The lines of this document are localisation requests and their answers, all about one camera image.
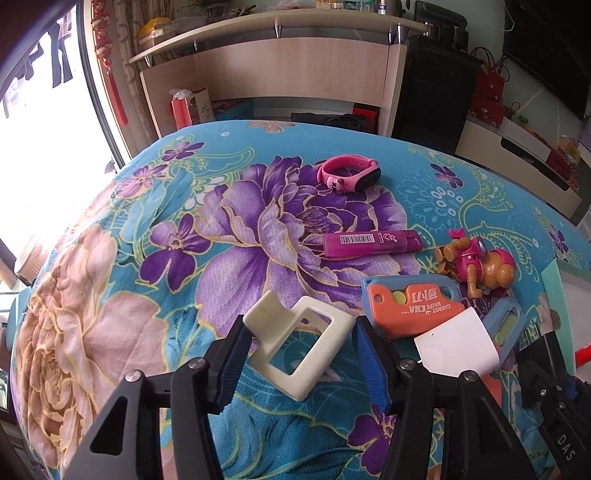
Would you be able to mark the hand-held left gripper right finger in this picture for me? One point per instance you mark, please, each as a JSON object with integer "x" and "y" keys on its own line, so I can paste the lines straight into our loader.
{"x": 371, "y": 364}

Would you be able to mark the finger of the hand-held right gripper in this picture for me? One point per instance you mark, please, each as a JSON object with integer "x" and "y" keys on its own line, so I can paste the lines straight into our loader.
{"x": 538, "y": 374}
{"x": 561, "y": 353}

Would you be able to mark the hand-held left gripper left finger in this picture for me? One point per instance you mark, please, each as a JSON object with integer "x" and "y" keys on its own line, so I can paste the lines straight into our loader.
{"x": 233, "y": 364}

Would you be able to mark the coral plastic toy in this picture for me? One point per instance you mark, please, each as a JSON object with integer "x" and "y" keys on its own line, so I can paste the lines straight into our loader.
{"x": 494, "y": 392}

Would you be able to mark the cream plastic hair clip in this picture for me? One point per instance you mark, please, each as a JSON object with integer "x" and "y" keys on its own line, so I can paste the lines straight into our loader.
{"x": 265, "y": 314}

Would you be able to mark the orange toy carrot knife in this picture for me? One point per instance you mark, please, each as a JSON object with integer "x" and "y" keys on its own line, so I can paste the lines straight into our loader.
{"x": 406, "y": 314}

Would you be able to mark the shallow teal cardboard box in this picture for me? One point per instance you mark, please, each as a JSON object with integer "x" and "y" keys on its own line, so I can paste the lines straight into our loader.
{"x": 551, "y": 286}

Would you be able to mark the white plastic card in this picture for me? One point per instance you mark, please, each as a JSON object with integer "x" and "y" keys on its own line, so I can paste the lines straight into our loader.
{"x": 455, "y": 344}

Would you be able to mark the purple highlighter pen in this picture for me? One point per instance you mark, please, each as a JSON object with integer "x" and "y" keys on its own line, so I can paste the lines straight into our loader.
{"x": 369, "y": 243}

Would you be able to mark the pink toy pup figure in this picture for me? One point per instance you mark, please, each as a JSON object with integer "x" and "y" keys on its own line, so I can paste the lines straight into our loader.
{"x": 471, "y": 263}

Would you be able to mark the red plastic stool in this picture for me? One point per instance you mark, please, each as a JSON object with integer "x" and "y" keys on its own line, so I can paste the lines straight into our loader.
{"x": 585, "y": 355}

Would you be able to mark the floral blanket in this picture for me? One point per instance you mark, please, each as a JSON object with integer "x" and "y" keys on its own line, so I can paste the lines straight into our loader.
{"x": 138, "y": 300}

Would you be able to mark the pink smart band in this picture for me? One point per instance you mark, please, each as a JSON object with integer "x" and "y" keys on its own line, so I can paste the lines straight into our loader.
{"x": 362, "y": 177}

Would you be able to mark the red flat box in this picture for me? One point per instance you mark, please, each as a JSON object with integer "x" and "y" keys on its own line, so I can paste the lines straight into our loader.
{"x": 561, "y": 164}

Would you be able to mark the white television cabinet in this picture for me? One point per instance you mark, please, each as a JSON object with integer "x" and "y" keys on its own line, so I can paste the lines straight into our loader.
{"x": 512, "y": 159}

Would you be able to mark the white flat box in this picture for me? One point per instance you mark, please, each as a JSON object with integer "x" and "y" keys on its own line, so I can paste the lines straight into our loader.
{"x": 526, "y": 136}

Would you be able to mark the black bag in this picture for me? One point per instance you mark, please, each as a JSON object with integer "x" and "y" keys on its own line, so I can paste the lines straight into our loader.
{"x": 325, "y": 119}

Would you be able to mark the small red box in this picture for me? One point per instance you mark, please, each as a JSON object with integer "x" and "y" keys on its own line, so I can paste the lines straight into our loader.
{"x": 364, "y": 111}

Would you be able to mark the red gift box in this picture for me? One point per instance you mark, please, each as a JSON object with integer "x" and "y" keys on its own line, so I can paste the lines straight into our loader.
{"x": 485, "y": 110}

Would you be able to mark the red gift bag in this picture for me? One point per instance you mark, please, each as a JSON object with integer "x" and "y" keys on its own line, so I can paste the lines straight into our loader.
{"x": 181, "y": 113}

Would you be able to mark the white paper bag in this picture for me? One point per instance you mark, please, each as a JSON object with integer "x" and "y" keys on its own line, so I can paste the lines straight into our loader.
{"x": 204, "y": 107}

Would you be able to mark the red handbag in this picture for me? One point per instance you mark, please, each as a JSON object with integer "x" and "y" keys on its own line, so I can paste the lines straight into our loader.
{"x": 490, "y": 78}

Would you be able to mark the black water dispenser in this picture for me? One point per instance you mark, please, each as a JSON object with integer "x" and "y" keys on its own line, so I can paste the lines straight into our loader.
{"x": 438, "y": 87}

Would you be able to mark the wooden bar counter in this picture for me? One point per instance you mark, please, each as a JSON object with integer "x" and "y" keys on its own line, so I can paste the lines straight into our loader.
{"x": 286, "y": 69}

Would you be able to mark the patterned curtain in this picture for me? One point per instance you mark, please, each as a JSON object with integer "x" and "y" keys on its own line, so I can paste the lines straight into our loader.
{"x": 136, "y": 50}

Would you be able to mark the red hanging decoration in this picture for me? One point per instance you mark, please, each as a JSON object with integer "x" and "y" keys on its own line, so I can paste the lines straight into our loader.
{"x": 106, "y": 50}

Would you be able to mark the yellow item on counter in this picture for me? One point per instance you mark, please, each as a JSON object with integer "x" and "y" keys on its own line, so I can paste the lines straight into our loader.
{"x": 154, "y": 25}

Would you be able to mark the wall television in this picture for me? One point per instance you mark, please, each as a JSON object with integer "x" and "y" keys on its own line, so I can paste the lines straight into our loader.
{"x": 549, "y": 55}

